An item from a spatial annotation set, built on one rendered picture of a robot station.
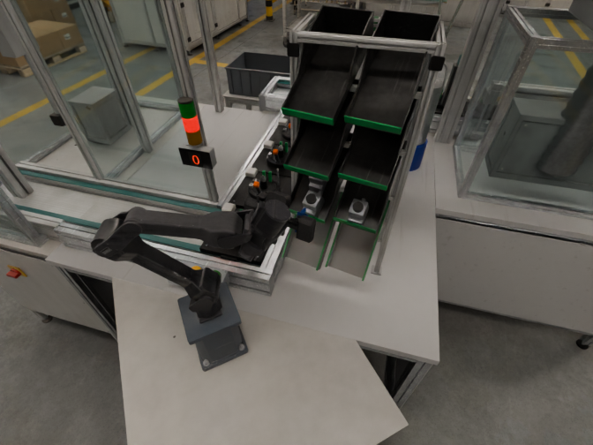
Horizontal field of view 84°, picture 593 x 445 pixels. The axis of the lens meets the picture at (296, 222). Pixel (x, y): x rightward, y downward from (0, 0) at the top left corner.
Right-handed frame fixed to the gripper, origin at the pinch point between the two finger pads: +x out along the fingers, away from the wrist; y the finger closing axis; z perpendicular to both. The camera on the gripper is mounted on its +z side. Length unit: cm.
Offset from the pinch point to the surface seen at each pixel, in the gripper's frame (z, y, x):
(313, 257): -26.1, -3.4, 18.4
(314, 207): -3.4, -3.2, 11.5
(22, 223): -36, 104, -12
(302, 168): 7.5, 1.9, 11.2
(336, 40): 38.6, -1.4, 14.3
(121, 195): -33, 90, 21
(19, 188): -35, 131, 3
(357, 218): -4.9, -15.2, 15.8
